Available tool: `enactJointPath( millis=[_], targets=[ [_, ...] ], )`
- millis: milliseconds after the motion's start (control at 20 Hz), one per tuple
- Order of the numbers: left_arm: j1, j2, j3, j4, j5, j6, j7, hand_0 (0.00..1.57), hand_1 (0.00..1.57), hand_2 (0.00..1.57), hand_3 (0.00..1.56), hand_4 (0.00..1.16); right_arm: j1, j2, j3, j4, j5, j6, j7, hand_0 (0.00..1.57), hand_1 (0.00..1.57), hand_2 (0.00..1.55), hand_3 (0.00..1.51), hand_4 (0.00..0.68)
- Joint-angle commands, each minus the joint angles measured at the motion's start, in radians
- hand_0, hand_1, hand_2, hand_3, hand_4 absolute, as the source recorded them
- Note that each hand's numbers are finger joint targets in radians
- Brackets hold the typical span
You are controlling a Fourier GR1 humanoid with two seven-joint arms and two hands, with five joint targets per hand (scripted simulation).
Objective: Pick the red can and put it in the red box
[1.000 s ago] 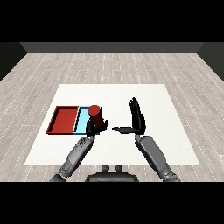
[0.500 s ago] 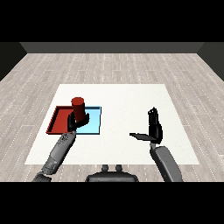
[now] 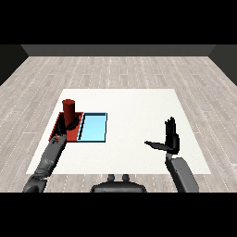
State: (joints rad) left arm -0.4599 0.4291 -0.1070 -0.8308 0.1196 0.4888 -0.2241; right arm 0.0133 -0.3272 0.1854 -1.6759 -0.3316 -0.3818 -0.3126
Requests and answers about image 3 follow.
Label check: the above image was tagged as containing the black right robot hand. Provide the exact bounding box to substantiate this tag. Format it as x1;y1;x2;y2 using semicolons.
143;116;181;156

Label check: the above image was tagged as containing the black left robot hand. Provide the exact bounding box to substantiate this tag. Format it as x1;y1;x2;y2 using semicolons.
55;118;81;139

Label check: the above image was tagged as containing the red can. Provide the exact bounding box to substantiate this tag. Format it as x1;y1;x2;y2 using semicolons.
61;98;77;128

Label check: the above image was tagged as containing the red shallow open box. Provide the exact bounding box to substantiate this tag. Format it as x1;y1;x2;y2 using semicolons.
49;111;84;143

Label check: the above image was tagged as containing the light blue shallow open box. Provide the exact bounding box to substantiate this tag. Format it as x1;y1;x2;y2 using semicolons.
76;112;108;143

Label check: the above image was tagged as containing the dark grey robot body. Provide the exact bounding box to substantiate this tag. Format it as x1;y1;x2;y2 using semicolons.
90;174;148;193

